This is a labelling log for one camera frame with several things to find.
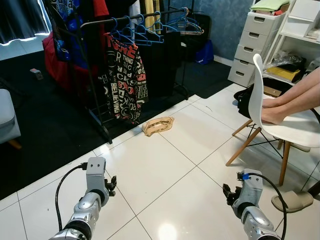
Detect yellow flat box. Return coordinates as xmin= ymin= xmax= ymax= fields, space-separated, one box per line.
xmin=265 ymin=66 xmax=302 ymax=84

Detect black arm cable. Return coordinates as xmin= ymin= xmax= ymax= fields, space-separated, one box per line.
xmin=240 ymin=171 xmax=289 ymax=240
xmin=54 ymin=164 xmax=90 ymax=232

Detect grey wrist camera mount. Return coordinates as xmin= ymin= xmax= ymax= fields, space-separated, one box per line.
xmin=239 ymin=170 xmax=264 ymax=207
xmin=85 ymin=157 xmax=107 ymax=194

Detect black hanging garment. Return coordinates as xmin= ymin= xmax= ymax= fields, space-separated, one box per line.
xmin=145 ymin=30 xmax=187 ymax=101

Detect blue printed hanging garment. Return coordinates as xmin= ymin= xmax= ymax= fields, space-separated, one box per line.
xmin=50 ymin=0 xmax=86 ymax=71

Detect small grey device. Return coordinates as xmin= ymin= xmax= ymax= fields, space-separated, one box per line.
xmin=29 ymin=68 xmax=45 ymax=81

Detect white chair wooden legs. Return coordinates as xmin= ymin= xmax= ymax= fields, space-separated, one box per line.
xmin=226 ymin=53 xmax=320 ymax=187

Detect white shelf unit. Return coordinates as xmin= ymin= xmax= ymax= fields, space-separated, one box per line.
xmin=262 ymin=0 xmax=320 ymax=87

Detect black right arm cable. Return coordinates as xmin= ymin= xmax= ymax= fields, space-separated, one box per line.
xmin=240 ymin=171 xmax=289 ymax=240

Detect black bag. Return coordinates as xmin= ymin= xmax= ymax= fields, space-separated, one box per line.
xmin=233 ymin=86 xmax=281 ymax=119

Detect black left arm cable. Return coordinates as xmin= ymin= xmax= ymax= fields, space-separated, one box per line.
xmin=54 ymin=164 xmax=90 ymax=232

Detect beige slipper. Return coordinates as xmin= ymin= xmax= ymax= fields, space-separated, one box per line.
xmin=271 ymin=191 xmax=315 ymax=214

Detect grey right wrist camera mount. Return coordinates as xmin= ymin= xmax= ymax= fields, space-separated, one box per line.
xmin=239 ymin=170 xmax=264 ymax=207

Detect blue bag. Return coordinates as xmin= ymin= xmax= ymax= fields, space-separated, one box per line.
xmin=195 ymin=40 xmax=215 ymax=65

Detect beige cap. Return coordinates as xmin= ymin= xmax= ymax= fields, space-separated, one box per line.
xmin=142 ymin=116 xmax=176 ymax=137

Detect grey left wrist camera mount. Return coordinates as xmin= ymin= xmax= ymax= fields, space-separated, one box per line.
xmin=85 ymin=157 xmax=107 ymax=194

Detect white drawer unit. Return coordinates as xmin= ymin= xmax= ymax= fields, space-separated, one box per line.
xmin=228 ymin=11 xmax=274 ymax=88

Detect person bare legs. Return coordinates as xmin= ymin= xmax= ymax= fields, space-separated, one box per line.
xmin=260 ymin=67 xmax=320 ymax=125

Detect black curtain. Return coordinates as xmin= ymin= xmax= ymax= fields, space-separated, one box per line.
xmin=0 ymin=0 xmax=51 ymax=47

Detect black red lettered shirt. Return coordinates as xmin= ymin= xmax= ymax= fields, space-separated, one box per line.
xmin=98 ymin=32 xmax=149 ymax=125

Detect black metal clothes rack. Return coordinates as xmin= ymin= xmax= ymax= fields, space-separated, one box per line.
xmin=42 ymin=0 xmax=207 ymax=145

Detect green folded cloth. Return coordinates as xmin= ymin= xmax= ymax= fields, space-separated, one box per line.
xmin=250 ymin=0 xmax=292 ymax=14

